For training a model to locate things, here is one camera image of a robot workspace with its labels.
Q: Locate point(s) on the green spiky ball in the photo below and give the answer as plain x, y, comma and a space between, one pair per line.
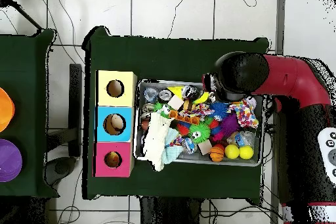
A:
198, 132
164, 109

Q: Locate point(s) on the yellow plush duck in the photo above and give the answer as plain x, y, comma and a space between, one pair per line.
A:
113, 159

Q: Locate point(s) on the dark green table cloth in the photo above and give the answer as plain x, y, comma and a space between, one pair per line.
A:
26, 77
178, 56

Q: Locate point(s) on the small orange basketball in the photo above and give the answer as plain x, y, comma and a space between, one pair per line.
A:
217, 154

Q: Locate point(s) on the orange plate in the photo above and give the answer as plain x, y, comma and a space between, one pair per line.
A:
5, 109

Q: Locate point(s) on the mint green waffle cloth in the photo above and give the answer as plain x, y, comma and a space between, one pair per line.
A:
172, 153

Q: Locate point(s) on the wooden box with three holes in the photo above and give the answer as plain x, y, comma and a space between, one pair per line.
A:
116, 106

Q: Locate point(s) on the yellow plastic block toy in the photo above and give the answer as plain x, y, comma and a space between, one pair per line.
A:
176, 91

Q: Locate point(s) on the blue fuzzy ball with eyes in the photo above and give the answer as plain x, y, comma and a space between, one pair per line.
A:
219, 111

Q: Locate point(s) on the yellow ball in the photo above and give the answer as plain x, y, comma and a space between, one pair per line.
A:
245, 152
232, 152

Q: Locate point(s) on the purple spiky ball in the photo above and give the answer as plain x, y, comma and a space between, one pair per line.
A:
228, 127

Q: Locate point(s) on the colourful patterned cloth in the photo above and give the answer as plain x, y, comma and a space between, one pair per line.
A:
245, 112

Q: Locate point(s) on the cream yellow waffle cloth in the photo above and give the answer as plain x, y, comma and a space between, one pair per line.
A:
156, 140

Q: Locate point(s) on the yellow toy banana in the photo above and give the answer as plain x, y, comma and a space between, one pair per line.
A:
202, 98

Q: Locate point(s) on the silver metal can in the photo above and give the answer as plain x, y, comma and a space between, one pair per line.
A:
165, 95

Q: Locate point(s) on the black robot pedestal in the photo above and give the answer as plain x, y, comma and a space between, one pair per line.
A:
173, 213

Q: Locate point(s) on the wooden cube block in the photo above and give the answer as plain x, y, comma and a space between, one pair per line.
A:
205, 147
176, 102

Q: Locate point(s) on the purple plate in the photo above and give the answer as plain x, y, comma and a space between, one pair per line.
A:
8, 161

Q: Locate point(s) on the small orange plastic block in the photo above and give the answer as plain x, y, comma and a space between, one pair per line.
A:
184, 117

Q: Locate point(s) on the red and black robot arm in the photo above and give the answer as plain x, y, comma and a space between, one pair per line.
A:
283, 77

